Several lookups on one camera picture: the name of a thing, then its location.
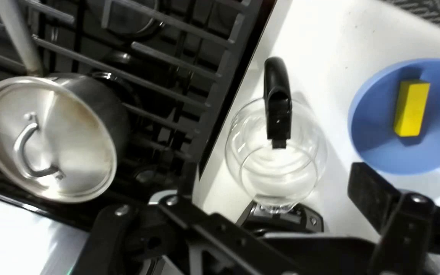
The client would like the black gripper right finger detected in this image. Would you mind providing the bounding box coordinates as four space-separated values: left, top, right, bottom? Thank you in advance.
349 161 404 236

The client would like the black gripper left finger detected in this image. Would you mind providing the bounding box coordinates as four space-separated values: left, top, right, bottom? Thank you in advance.
178 160 202 203

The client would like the glass coffee pot black handle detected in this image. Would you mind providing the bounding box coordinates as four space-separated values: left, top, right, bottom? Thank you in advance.
225 54 329 235

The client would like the blue bowl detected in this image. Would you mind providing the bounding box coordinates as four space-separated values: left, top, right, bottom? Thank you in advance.
347 57 440 177

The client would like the yellow block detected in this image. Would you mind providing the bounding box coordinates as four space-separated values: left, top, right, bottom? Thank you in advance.
393 79 433 138

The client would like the stainless steel saucepan lid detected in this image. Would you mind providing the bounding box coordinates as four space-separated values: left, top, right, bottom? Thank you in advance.
0 74 120 204

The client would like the black cast iron stove grate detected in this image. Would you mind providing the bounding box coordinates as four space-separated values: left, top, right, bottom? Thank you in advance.
0 0 279 204

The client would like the round gas burner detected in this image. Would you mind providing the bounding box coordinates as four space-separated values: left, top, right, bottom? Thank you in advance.
85 0 169 39

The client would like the stainless steel gas stove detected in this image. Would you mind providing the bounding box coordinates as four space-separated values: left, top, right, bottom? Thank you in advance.
0 0 283 275

